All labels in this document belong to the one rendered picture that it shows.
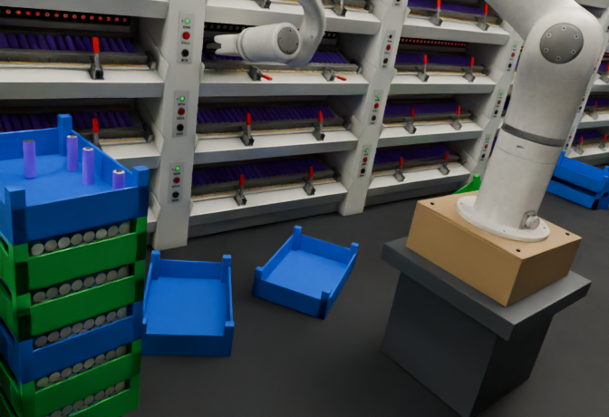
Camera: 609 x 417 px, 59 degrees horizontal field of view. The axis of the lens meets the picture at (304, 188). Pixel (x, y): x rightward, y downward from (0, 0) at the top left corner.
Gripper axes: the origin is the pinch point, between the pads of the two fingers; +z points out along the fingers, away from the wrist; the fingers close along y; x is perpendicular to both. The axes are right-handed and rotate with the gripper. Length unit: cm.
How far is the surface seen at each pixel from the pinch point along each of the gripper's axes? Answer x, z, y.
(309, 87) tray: 10.1, -4.7, -27.8
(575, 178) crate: 48, -20, -170
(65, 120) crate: 17, -28, 48
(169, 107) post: 15.6, -3.1, 16.4
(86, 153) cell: 22, -41, 49
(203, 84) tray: 9.8, -4.5, 7.5
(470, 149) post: 35, 3, -122
